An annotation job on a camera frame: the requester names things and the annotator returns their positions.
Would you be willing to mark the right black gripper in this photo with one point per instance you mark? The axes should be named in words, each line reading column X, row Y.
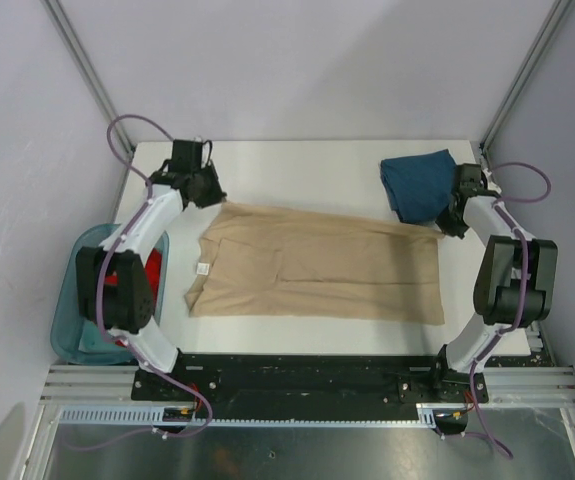
column 449, row 227

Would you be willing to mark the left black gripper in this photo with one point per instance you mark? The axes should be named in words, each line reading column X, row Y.
column 216, row 195

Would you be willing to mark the beige t shirt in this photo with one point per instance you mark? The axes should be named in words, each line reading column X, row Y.
column 272, row 261

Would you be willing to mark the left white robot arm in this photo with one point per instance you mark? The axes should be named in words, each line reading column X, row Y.
column 137, row 330

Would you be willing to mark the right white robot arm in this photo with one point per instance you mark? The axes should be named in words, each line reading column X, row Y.
column 514, row 286

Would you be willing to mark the folded blue t shirt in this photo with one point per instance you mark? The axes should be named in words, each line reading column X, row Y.
column 418, row 187

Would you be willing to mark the red t shirt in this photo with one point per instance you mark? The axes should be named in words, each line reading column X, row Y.
column 152, row 275

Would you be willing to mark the teal plastic bin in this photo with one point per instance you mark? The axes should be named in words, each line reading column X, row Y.
column 73, row 337

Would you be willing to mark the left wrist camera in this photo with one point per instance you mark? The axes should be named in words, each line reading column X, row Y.
column 196, row 151

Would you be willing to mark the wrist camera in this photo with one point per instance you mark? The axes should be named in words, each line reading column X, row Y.
column 196, row 151
column 469, row 177

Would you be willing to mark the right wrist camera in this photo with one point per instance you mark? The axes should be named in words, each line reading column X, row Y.
column 469, row 177

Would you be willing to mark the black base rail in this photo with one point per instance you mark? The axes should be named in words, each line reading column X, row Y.
column 309, row 387

